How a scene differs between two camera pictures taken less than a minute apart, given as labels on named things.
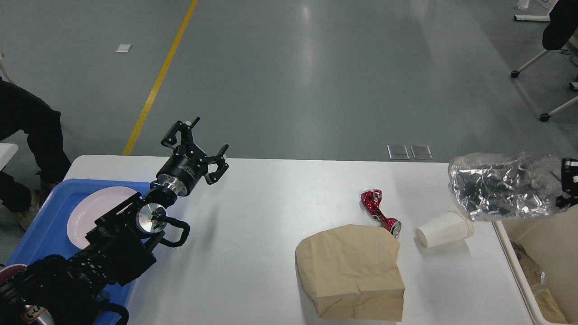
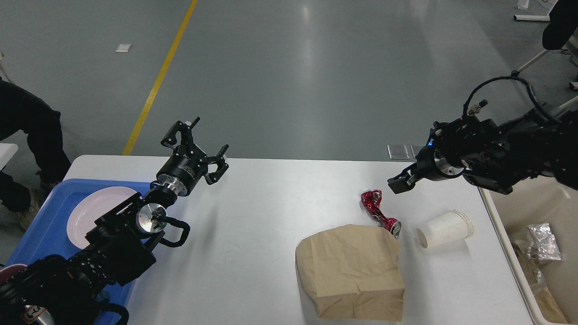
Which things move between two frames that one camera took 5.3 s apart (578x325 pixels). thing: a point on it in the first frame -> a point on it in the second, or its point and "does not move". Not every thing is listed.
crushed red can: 371,199 does not move
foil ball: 507,186 -> 545,245
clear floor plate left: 398,152 does not move
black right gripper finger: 569,180 -> 405,181
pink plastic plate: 91,206 does not move
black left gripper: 188,163 does not move
